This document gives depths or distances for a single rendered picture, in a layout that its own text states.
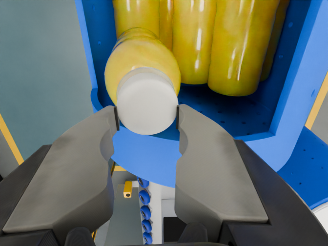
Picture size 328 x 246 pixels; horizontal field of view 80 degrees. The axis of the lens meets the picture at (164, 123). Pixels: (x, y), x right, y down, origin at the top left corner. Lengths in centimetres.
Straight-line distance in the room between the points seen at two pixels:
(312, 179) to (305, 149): 12
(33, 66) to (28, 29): 23
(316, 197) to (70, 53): 145
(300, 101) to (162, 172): 14
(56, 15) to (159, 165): 137
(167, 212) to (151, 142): 52
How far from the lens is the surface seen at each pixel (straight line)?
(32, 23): 157
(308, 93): 21
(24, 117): 189
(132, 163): 21
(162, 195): 70
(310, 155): 82
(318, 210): 73
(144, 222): 76
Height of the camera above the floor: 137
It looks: 59 degrees down
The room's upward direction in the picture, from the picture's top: 178 degrees clockwise
